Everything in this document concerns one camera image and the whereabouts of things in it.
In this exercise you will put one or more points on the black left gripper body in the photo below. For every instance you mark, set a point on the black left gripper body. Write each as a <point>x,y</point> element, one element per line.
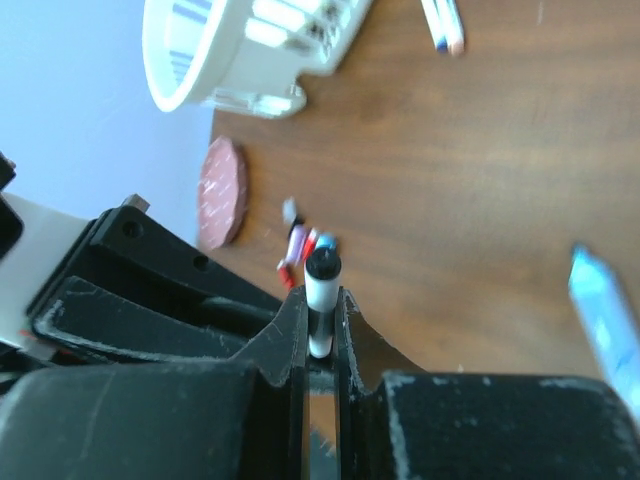
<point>127,253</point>

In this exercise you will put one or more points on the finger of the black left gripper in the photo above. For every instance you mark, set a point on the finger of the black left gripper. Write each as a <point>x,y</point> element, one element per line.
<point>95,325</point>

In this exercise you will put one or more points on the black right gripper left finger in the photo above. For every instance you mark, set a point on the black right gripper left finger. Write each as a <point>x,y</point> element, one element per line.
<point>241,418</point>

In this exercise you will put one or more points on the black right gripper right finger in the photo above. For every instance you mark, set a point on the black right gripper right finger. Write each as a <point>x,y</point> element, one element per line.
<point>395,420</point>

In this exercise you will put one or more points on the red marker cap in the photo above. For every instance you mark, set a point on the red marker cap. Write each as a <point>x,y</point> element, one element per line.
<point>310,243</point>
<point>285,275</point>

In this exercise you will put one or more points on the clear gel pen cap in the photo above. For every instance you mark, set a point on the clear gel pen cap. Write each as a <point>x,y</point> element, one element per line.
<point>289,211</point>

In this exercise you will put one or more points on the purple highlighter cap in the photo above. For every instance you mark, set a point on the purple highlighter cap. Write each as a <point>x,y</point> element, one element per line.
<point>296,242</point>

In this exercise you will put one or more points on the black capped white marker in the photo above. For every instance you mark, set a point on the black capped white marker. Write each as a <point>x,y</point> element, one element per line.
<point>322,283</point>

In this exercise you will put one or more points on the light blue capped marker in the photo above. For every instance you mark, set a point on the light blue capped marker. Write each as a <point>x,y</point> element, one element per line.
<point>608,321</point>

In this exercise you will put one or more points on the light blue marker cap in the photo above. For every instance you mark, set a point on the light blue marker cap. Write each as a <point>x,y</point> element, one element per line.
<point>327,240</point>

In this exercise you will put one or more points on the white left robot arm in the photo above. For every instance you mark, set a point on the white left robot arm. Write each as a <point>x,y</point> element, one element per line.
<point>32,240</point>

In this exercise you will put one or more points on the pink dotted plate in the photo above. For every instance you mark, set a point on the pink dotted plate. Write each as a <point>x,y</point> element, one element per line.
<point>222,194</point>

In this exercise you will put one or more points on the small black cap piece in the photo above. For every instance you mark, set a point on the small black cap piece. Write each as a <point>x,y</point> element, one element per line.
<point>298,220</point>

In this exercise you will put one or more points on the white plastic basket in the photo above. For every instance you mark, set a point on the white plastic basket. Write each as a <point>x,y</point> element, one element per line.
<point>244,57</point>

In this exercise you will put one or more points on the blue capped white marker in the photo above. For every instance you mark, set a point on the blue capped white marker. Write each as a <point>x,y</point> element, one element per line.
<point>435,24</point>

